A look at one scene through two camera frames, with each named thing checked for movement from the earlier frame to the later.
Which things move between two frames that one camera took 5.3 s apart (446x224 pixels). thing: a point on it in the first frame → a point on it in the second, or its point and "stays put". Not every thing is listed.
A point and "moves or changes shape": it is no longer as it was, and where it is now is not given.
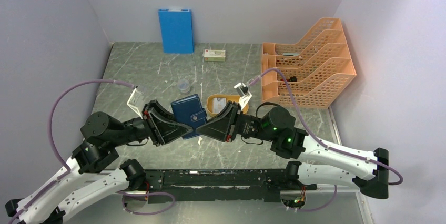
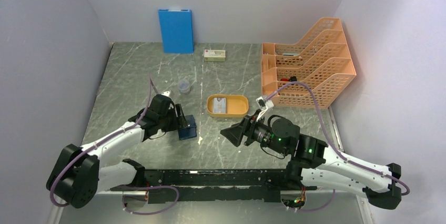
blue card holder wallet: (190, 110) moves or changes shape
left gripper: (162, 126) → (179, 121)
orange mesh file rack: (317, 67) stays put
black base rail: (219, 184) stays put
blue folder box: (177, 32) stays put
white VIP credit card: (219, 104) stays put
